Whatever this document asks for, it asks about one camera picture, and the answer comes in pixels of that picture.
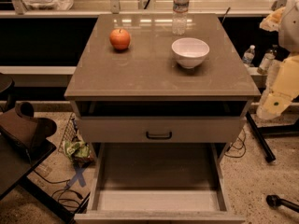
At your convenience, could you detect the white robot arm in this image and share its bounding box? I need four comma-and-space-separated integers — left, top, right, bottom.
256, 0, 299, 119

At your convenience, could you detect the grey drawer cabinet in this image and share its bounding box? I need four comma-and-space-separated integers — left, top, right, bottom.
64, 13, 262, 161

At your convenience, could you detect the grey middle drawer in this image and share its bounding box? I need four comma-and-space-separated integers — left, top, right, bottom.
77, 117, 246, 143

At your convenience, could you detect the grey open bottom drawer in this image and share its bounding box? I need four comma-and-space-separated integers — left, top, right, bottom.
75, 143, 245, 224

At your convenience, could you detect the white bowl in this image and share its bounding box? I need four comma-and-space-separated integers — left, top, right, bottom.
171, 37, 210, 69

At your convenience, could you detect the red apple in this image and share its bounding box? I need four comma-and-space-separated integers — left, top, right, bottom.
109, 28, 131, 50

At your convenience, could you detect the green snack bag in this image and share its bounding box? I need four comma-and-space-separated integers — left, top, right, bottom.
63, 141, 93, 163

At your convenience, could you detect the blue tape cross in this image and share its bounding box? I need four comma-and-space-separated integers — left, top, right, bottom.
65, 166, 86, 189

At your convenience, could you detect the clear water bottle on cabinet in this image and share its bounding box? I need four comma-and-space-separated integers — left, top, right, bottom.
172, 0, 190, 35

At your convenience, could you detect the small water bottle white label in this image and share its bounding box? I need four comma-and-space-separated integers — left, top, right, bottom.
242, 45, 255, 67

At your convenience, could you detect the black stand leg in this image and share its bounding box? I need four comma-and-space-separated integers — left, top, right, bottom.
246, 113, 299, 163

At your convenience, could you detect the small bottle with green liquid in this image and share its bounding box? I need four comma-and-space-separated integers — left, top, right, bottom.
257, 45, 278, 75

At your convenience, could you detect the black chair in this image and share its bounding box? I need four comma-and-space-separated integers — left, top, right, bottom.
0, 74, 74, 224

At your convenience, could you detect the black caster leg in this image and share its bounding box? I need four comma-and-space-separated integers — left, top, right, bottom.
266, 195, 299, 213

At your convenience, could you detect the black drawer handle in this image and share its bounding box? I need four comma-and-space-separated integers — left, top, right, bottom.
146, 132, 173, 140

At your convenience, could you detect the wire basket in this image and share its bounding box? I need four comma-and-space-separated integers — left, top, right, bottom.
58, 113, 78, 153

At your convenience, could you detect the black floor cable right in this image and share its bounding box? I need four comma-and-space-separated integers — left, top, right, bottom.
223, 128, 248, 159

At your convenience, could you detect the black floor cable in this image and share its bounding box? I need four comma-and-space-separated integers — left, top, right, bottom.
32, 168, 92, 213
223, 128, 248, 159

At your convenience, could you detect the black floor cable left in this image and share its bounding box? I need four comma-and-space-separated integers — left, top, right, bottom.
32, 168, 92, 213

